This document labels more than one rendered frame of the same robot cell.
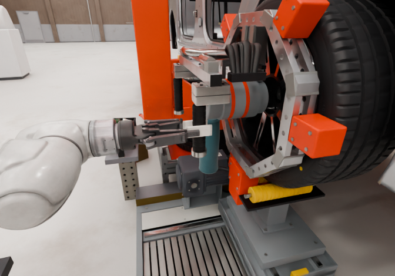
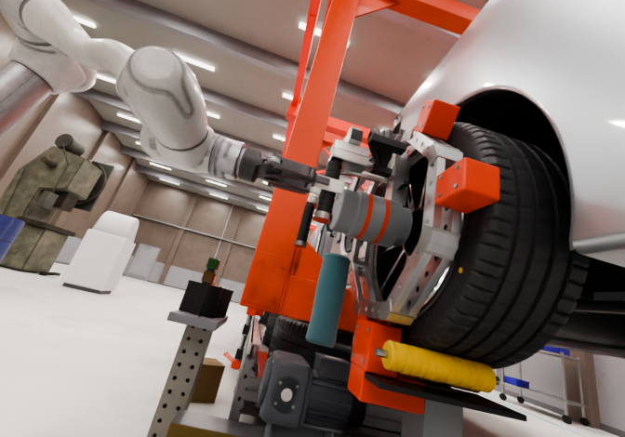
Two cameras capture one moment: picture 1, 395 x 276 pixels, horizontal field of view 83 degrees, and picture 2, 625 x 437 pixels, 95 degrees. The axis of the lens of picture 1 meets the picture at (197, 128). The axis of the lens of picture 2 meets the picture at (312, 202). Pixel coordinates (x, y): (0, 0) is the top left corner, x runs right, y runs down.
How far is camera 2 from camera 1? 0.53 m
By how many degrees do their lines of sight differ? 45
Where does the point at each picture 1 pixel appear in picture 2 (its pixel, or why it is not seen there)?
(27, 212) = (163, 66)
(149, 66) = (278, 216)
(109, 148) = (230, 154)
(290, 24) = (428, 118)
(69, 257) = not seen: outside the picture
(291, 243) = not seen: outside the picture
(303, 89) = (445, 152)
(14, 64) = (104, 274)
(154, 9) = not seen: hidden behind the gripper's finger
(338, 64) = (478, 139)
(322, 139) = (472, 168)
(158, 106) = (272, 264)
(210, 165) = (325, 327)
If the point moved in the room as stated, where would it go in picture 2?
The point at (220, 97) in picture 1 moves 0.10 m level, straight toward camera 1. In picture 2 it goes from (358, 157) to (358, 131)
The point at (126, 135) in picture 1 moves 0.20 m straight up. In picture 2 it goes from (253, 152) to (277, 82)
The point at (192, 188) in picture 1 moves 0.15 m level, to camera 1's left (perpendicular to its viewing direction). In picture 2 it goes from (282, 400) to (234, 386)
